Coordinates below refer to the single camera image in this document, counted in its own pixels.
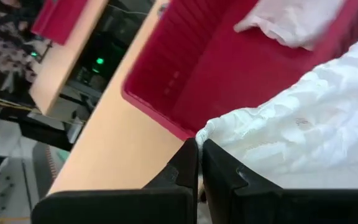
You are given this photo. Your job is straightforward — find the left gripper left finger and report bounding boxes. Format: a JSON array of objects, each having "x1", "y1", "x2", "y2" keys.
[{"x1": 30, "y1": 138, "x2": 200, "y2": 224}]

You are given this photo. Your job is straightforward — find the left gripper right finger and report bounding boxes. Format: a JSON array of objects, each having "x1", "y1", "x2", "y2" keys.
[{"x1": 201, "y1": 138, "x2": 358, "y2": 224}]

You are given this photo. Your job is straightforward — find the red plastic laundry bin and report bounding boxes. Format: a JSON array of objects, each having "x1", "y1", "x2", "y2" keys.
[{"x1": 121, "y1": 0, "x2": 358, "y2": 141}]

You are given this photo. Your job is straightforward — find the orange wooden desk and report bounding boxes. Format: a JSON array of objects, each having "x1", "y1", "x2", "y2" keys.
[
  {"x1": 47, "y1": 0, "x2": 186, "y2": 196},
  {"x1": 29, "y1": 0, "x2": 109, "y2": 116}
]

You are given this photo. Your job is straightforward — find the black orange striped mat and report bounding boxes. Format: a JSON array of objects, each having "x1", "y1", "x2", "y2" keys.
[{"x1": 31, "y1": 141, "x2": 71, "y2": 200}]

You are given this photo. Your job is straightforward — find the black diagonal desk beam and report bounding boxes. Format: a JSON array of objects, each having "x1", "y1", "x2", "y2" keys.
[{"x1": 0, "y1": 107, "x2": 85, "y2": 153}]

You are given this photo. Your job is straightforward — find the black computer green lights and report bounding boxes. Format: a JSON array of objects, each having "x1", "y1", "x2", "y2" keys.
[{"x1": 68, "y1": 2, "x2": 155, "y2": 97}]

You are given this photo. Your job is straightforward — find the small pinkish white garment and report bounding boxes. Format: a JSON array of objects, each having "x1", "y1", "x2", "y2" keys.
[{"x1": 232, "y1": 0, "x2": 348, "y2": 51}]

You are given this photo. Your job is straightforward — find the red box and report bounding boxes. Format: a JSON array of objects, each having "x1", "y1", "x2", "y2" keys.
[{"x1": 30, "y1": 0, "x2": 89, "y2": 46}]

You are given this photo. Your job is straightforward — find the yellow cable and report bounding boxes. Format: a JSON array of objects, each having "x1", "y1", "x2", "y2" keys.
[{"x1": 0, "y1": 92, "x2": 40, "y2": 113}]

